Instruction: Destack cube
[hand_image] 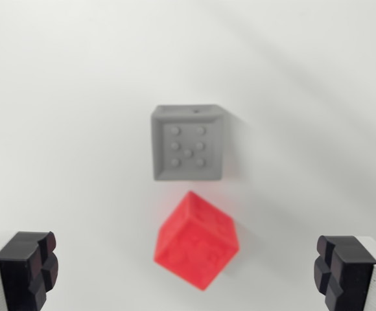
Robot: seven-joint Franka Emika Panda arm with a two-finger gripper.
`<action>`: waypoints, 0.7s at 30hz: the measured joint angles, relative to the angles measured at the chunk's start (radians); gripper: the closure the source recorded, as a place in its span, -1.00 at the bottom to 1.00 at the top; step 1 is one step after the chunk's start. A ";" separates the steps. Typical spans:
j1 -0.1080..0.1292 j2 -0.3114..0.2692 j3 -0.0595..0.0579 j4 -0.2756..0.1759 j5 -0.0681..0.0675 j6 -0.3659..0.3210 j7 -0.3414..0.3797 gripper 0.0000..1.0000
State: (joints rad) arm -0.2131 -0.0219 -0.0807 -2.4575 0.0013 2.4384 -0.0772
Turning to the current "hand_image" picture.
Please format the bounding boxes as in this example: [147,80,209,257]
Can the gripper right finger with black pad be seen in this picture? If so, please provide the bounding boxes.
[313,235,376,311]

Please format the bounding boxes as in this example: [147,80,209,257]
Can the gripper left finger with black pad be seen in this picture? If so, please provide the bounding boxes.
[0,231,60,311]

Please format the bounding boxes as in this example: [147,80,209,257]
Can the gray plastic cube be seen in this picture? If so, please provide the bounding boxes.
[150,104,229,182]

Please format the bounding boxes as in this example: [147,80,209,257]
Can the red plastic cube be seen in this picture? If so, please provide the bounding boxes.
[152,190,241,292]

